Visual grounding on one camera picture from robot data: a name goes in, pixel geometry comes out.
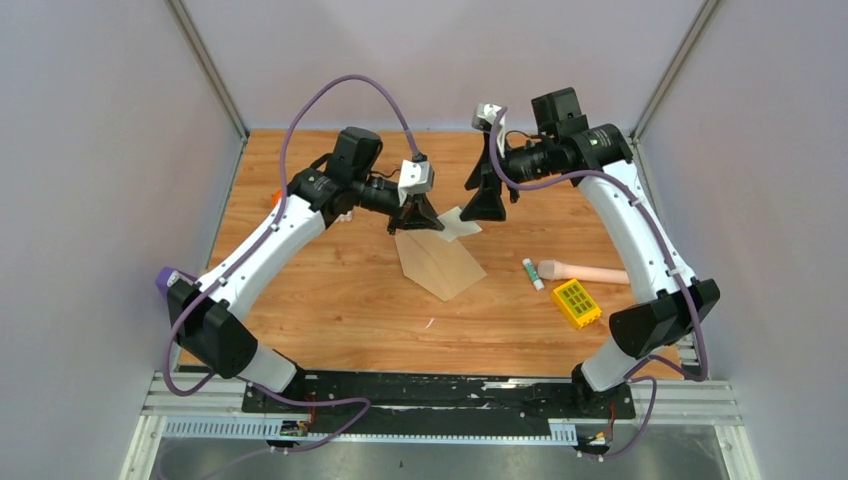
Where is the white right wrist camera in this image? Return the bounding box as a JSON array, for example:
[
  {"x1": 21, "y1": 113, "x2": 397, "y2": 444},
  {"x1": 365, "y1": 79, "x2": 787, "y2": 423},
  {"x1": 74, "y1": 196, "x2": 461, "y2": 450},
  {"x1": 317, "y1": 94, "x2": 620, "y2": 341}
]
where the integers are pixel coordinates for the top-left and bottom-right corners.
[{"x1": 471, "y1": 103, "x2": 506, "y2": 157}]

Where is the lined letter paper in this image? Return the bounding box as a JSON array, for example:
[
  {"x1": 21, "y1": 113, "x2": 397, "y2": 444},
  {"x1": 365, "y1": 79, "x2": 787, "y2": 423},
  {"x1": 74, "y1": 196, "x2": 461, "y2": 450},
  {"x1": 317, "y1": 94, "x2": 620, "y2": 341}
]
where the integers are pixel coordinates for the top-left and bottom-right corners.
[{"x1": 436, "y1": 206, "x2": 482, "y2": 242}]

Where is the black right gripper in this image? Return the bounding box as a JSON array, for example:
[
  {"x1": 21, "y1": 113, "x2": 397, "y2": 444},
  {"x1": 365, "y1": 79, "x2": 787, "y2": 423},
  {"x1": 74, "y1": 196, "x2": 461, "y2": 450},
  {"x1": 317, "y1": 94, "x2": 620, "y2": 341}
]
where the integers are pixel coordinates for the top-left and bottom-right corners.
[{"x1": 460, "y1": 133, "x2": 556, "y2": 222}]

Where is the tan paper envelope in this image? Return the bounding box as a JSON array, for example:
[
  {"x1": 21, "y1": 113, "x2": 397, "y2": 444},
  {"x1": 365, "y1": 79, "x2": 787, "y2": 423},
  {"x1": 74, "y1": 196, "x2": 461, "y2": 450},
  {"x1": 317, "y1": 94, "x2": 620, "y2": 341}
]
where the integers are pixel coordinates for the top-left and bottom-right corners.
[{"x1": 395, "y1": 230, "x2": 487, "y2": 302}]

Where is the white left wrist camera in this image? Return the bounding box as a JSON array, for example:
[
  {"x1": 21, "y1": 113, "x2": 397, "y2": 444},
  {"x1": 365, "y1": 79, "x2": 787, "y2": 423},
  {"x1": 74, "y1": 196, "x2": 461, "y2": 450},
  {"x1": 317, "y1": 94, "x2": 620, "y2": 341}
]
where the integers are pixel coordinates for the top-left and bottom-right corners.
[{"x1": 397, "y1": 160, "x2": 435, "y2": 205}]

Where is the yellow building block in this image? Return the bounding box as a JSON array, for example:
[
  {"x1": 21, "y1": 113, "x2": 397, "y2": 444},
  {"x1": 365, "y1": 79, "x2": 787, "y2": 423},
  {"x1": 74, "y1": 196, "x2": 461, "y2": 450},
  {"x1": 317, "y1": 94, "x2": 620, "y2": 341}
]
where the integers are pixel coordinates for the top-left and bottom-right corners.
[{"x1": 550, "y1": 279, "x2": 602, "y2": 330}]

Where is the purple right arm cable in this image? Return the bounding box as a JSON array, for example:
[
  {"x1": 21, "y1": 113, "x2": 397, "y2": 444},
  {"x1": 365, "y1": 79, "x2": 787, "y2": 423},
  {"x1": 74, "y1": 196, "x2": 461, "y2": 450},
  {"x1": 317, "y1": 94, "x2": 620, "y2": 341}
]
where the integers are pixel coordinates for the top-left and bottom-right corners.
[{"x1": 486, "y1": 105, "x2": 710, "y2": 462}]

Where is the pink toy microphone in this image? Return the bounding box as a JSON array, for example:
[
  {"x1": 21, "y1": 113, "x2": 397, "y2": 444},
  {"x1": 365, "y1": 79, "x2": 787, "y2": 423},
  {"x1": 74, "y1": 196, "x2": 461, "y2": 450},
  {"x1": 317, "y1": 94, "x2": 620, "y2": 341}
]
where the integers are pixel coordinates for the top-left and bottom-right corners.
[{"x1": 537, "y1": 260, "x2": 630, "y2": 285}]

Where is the white and blue building block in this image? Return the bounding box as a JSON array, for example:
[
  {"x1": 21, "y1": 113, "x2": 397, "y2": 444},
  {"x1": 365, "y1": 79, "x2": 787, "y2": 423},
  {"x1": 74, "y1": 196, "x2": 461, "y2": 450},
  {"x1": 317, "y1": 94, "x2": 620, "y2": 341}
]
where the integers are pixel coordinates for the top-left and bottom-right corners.
[{"x1": 335, "y1": 210, "x2": 354, "y2": 223}]

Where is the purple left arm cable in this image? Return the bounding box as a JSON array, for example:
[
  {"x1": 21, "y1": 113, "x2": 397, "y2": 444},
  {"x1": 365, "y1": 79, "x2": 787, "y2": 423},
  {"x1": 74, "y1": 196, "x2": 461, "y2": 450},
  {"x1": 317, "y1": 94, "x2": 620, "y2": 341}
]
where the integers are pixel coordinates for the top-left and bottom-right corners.
[{"x1": 162, "y1": 74, "x2": 425, "y2": 458}]

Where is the white green glue stick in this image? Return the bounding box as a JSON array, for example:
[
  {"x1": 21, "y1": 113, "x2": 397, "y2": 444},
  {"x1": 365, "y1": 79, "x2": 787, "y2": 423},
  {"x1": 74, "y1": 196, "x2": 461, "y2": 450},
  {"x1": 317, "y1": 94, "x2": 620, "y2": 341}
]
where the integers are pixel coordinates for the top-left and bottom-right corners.
[{"x1": 522, "y1": 258, "x2": 544, "y2": 291}]

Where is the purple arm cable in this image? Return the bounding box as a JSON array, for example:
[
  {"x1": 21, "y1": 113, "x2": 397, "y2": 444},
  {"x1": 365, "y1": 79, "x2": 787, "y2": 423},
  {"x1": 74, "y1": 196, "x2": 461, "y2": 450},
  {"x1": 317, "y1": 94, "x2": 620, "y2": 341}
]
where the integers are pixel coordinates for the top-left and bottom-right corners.
[
  {"x1": 486, "y1": 105, "x2": 710, "y2": 462},
  {"x1": 162, "y1": 74, "x2": 425, "y2": 458}
]

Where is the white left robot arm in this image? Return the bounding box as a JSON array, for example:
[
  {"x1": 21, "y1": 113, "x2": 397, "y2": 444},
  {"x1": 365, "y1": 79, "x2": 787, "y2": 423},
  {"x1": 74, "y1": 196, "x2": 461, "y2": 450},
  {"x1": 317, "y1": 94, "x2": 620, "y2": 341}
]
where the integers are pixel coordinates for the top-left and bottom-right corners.
[{"x1": 157, "y1": 127, "x2": 444, "y2": 413}]

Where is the white slotted cable duct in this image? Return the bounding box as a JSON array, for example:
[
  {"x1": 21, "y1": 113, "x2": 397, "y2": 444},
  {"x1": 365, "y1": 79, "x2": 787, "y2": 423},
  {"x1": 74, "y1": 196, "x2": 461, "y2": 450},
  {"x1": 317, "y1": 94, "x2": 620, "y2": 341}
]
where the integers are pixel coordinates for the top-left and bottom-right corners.
[{"x1": 162, "y1": 417, "x2": 578, "y2": 446}]

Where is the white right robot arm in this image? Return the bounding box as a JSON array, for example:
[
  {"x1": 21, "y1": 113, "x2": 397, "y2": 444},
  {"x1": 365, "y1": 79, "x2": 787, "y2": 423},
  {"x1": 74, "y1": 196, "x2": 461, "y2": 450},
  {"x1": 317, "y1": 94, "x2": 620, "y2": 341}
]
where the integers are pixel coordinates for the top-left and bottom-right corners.
[{"x1": 460, "y1": 88, "x2": 720, "y2": 418}]

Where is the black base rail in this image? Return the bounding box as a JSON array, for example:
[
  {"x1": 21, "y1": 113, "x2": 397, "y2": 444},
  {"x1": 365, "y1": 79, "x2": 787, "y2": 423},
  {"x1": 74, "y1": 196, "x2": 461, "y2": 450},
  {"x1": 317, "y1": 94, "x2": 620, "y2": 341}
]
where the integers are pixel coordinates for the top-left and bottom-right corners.
[{"x1": 241, "y1": 360, "x2": 637, "y2": 439}]

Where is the purple box with card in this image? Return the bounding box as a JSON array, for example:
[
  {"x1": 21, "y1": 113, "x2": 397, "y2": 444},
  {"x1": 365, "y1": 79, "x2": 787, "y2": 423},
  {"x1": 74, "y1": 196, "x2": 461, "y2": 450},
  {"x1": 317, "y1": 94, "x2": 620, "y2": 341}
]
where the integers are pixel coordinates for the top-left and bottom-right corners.
[{"x1": 155, "y1": 267, "x2": 182, "y2": 299}]

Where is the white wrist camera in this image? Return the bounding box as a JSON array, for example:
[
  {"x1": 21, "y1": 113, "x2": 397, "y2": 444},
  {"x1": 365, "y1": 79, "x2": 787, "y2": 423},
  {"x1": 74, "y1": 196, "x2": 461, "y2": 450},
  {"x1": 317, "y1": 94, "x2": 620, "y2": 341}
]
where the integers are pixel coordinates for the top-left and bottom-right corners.
[
  {"x1": 397, "y1": 160, "x2": 435, "y2": 205},
  {"x1": 471, "y1": 103, "x2": 506, "y2": 157}
]

